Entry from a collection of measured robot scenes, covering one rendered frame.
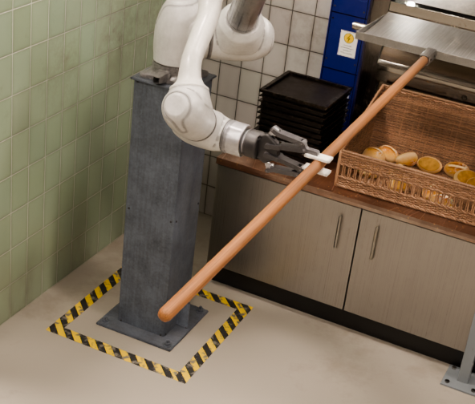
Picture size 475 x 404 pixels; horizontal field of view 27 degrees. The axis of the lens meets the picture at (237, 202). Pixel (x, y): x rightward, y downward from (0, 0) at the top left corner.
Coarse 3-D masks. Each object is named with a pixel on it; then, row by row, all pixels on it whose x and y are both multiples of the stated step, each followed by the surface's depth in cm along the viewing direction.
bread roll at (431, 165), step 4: (424, 156) 396; (428, 156) 395; (420, 160) 395; (424, 160) 394; (428, 160) 394; (432, 160) 393; (436, 160) 393; (420, 164) 395; (424, 164) 394; (428, 164) 394; (432, 164) 393; (436, 164) 393; (440, 164) 393; (420, 168) 395; (424, 168) 394; (428, 168) 393; (432, 168) 393; (436, 168) 392; (440, 168) 393; (428, 172) 394; (432, 172) 393; (436, 172) 393
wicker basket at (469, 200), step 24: (408, 96) 401; (432, 96) 398; (384, 120) 407; (408, 120) 403; (432, 120) 399; (360, 144) 396; (384, 144) 407; (408, 144) 404; (432, 144) 401; (456, 144) 397; (336, 168) 376; (360, 168) 371; (384, 168) 367; (408, 168) 363; (360, 192) 375; (384, 192) 376; (408, 192) 378; (432, 192) 363; (456, 192) 359; (456, 216) 363
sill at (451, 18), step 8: (392, 0) 395; (400, 0) 396; (392, 8) 395; (400, 8) 393; (408, 8) 392; (416, 8) 390; (424, 8) 390; (432, 8) 391; (416, 16) 391; (424, 16) 390; (432, 16) 389; (440, 16) 387; (448, 16) 386; (456, 16) 385; (464, 16) 386; (472, 16) 387; (448, 24) 387; (456, 24) 386; (464, 24) 385; (472, 24) 383
